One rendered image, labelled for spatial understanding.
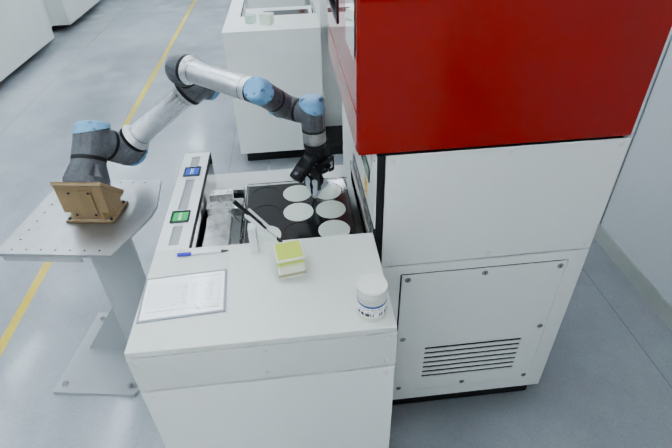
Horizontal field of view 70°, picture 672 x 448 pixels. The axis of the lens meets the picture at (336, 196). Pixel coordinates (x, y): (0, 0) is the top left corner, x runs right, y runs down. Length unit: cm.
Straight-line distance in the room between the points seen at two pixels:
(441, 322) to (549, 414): 72
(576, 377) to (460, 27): 170
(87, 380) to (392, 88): 188
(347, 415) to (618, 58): 114
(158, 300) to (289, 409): 44
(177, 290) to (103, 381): 121
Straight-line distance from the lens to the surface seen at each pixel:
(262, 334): 115
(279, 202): 164
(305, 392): 132
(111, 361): 251
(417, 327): 174
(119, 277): 203
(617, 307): 280
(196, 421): 142
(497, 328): 186
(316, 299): 121
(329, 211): 158
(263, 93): 138
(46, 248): 186
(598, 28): 131
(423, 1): 112
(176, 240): 147
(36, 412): 251
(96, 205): 184
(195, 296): 127
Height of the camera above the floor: 186
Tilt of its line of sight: 36 degrees down
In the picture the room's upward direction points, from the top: 2 degrees counter-clockwise
